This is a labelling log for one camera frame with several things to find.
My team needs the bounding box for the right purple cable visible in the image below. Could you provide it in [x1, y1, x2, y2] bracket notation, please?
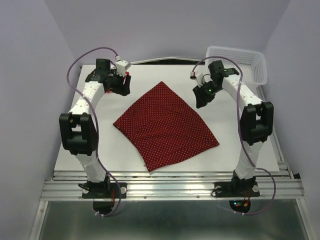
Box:
[191, 56, 277, 217]

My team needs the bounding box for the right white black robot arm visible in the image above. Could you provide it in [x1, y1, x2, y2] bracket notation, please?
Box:
[190, 56, 274, 198]

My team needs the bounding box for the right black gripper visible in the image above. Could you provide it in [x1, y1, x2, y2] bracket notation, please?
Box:
[192, 80, 222, 109]

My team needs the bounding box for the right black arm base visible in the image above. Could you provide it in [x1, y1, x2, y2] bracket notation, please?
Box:
[210, 181, 260, 215]

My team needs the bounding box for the white table board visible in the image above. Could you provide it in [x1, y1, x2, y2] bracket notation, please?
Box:
[95, 65, 241, 173]

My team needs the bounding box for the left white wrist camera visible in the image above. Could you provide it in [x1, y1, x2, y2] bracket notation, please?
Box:
[114, 60, 131, 77]

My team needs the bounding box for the dark red dotted skirt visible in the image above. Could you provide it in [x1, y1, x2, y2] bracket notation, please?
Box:
[113, 81, 219, 172]

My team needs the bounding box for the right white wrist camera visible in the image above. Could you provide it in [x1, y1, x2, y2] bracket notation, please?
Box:
[189, 71, 206, 87]

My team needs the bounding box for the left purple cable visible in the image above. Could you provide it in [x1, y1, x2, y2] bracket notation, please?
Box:
[66, 46, 123, 218]

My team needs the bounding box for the white plastic basket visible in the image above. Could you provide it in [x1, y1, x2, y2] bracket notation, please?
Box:
[206, 46, 268, 86]

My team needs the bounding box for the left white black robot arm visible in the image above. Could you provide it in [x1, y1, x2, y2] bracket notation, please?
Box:
[59, 56, 131, 199]

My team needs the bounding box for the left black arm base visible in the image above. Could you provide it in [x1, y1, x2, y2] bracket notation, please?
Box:
[78, 177, 128, 218]

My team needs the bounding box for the aluminium rail frame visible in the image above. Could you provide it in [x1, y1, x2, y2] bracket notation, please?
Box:
[28, 89, 310, 240]

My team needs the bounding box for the purple cable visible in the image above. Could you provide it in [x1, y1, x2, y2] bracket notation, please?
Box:
[191, 56, 277, 217]
[66, 46, 123, 218]

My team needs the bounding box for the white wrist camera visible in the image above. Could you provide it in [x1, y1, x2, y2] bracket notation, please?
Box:
[189, 71, 206, 87]
[114, 60, 131, 77]

